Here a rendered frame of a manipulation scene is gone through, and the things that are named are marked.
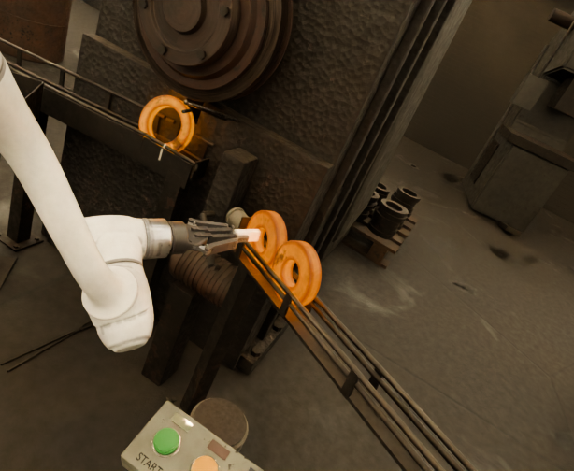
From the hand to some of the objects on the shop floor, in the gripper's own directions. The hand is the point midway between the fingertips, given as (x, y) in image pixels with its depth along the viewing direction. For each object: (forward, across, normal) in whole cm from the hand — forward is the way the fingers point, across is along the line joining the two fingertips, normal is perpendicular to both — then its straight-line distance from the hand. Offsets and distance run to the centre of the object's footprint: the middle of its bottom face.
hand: (246, 235), depth 114 cm
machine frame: (+24, -73, -74) cm, 107 cm away
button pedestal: (-32, +49, -69) cm, 90 cm away
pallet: (+161, -145, -86) cm, 233 cm away
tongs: (-36, -35, -68) cm, 85 cm away
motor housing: (-3, -14, -71) cm, 73 cm away
